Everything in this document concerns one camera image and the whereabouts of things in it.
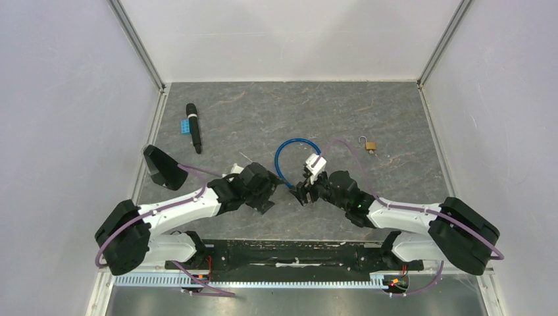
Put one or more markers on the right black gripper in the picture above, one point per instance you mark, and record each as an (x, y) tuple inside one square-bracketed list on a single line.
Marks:
[(301, 191)]

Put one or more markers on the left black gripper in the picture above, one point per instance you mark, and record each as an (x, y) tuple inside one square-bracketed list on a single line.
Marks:
[(262, 204)]

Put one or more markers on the brass padlock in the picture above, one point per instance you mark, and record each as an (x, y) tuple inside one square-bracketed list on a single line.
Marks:
[(371, 147)]

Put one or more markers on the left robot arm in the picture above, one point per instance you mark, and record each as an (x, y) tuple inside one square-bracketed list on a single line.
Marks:
[(136, 234)]

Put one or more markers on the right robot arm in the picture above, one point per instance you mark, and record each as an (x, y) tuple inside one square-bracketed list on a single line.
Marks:
[(449, 231)]

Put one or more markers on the blue toy brick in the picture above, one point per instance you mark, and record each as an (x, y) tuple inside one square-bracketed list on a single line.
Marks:
[(185, 127)]

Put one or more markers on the black wedge cover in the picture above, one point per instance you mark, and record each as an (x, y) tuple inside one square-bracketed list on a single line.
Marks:
[(163, 169)]

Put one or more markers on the black microphone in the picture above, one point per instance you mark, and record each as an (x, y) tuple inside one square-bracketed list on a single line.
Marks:
[(192, 115)]

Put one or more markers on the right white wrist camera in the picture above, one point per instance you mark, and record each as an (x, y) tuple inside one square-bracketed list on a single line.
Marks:
[(314, 166)]

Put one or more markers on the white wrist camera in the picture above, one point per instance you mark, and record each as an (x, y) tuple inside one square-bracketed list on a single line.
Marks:
[(236, 169), (314, 166)]

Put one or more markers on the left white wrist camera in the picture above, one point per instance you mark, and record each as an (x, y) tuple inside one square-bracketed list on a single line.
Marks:
[(236, 169)]

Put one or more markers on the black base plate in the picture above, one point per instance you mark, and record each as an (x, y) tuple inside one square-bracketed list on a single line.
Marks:
[(273, 260)]

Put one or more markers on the slotted cable duct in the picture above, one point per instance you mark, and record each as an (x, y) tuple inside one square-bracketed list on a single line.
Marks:
[(179, 279)]

